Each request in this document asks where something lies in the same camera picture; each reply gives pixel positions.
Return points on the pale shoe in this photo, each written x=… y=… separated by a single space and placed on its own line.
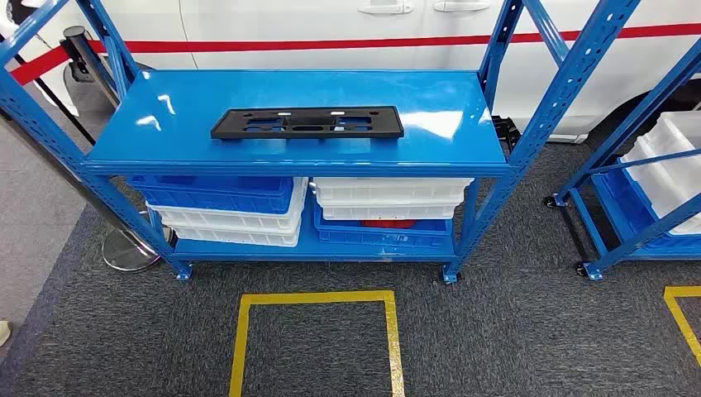
x=4 y=333

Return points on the blue plastic crate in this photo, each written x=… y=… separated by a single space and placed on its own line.
x=383 y=236
x=630 y=211
x=219 y=197

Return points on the white plastic crate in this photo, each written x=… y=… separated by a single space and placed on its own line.
x=679 y=137
x=383 y=212
x=383 y=189
x=235 y=238
x=651 y=186
x=219 y=222

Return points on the red item in crate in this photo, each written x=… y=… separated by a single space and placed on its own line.
x=389 y=223

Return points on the red barrier belt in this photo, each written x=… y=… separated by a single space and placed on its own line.
x=38 y=64
x=328 y=43

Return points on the white car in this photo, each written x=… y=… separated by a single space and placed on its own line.
x=328 y=22

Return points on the chrome stanchion with round base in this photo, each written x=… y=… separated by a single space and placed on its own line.
x=134 y=255

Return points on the black plastic mounting plate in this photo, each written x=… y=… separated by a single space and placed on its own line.
x=230 y=129

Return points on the blue metal shelf rack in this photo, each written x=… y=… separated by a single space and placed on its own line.
x=657 y=230
x=164 y=109

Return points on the black-headed stanchion post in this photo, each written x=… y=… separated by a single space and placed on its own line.
x=74 y=35

